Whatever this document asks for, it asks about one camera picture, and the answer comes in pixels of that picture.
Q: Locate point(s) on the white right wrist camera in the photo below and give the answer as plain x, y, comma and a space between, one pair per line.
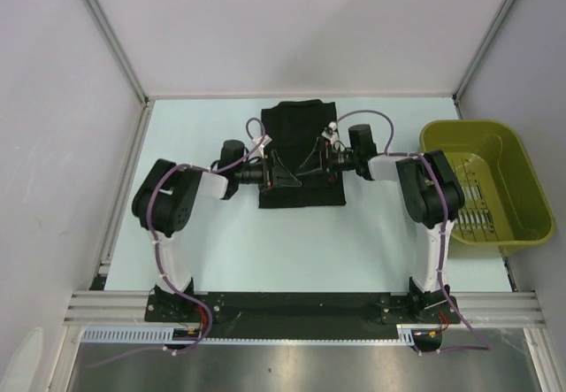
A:
330, 133

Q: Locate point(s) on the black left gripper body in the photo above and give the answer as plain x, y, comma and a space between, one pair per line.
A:
250, 173

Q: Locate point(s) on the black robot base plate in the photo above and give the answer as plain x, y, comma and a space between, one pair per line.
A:
318, 317

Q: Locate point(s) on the olive green plastic tub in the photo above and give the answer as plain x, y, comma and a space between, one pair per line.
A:
505, 206

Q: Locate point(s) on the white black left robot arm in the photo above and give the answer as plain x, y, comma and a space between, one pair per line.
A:
164, 203

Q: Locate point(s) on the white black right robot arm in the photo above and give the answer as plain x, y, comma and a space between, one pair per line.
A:
432, 197

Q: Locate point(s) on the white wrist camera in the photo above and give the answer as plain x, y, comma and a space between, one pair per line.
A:
330, 133
260, 143

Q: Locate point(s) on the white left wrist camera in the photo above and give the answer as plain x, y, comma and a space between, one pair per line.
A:
260, 143

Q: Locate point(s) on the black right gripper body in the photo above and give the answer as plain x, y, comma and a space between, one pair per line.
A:
338, 162

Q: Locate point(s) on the aluminium frame rail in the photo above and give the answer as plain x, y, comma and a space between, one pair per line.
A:
481, 309

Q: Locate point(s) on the black long sleeve shirt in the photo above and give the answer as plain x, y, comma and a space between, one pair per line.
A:
294, 128

